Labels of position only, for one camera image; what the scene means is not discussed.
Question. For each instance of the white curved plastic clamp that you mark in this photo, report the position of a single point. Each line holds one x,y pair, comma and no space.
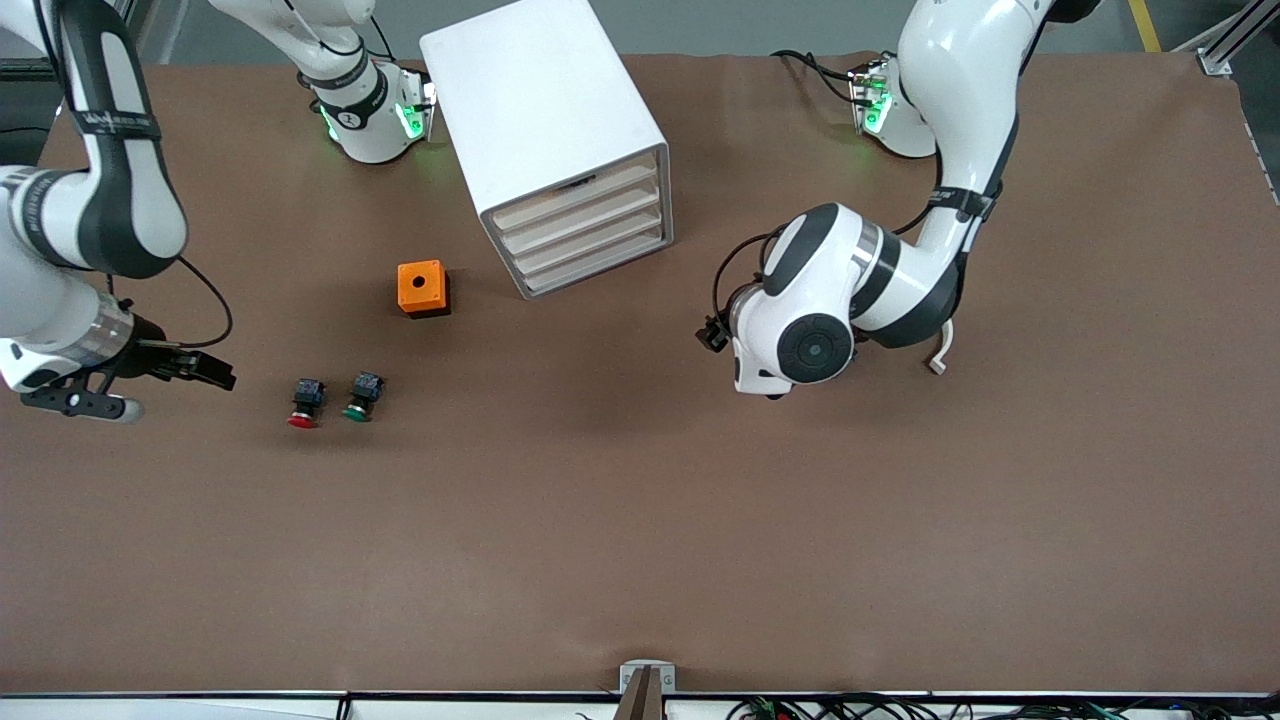
944,345

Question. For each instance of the brown table cover mat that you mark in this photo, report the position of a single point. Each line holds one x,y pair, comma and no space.
640,500

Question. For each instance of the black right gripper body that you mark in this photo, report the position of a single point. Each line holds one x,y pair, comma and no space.
150,358

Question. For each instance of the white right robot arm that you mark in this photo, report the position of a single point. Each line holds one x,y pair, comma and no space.
120,200

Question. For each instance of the orange button box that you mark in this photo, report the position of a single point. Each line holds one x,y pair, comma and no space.
420,285

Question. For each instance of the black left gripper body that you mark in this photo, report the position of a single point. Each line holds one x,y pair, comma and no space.
714,336

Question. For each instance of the grey metal bracket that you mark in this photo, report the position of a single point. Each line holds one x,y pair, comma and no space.
630,675

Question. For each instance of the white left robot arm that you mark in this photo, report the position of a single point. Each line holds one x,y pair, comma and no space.
950,100

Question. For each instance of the brown post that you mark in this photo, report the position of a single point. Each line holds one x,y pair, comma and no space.
640,700

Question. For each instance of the beige cabinet drawer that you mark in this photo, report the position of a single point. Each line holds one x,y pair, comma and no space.
620,182
590,213
590,258
590,236

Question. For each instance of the green push button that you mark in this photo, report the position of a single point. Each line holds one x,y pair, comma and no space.
362,396

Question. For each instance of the white drawer cabinet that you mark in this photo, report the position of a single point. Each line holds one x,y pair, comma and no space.
540,100

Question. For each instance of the red push button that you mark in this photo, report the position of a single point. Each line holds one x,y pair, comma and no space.
305,400

